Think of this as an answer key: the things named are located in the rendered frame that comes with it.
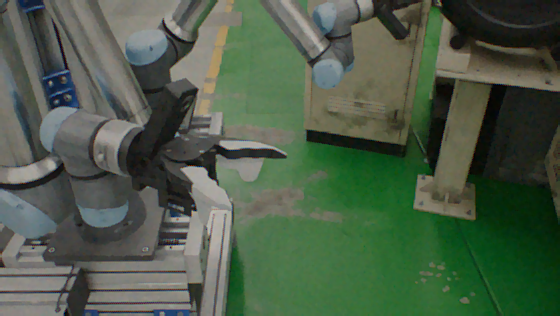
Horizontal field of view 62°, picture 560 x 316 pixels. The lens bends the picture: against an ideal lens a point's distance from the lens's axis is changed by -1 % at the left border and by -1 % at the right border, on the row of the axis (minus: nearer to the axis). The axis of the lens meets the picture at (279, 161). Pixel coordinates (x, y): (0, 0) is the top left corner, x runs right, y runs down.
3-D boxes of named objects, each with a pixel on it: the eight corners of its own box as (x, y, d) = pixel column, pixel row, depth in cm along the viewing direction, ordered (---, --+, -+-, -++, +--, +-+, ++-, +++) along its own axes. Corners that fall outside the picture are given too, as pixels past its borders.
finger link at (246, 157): (280, 175, 70) (217, 178, 68) (282, 138, 67) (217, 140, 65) (284, 186, 67) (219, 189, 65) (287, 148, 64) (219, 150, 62)
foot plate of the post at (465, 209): (417, 176, 237) (419, 169, 235) (473, 186, 230) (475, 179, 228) (413, 209, 216) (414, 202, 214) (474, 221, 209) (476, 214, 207)
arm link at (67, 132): (81, 141, 77) (69, 94, 72) (135, 157, 73) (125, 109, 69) (44, 166, 71) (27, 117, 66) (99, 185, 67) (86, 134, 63)
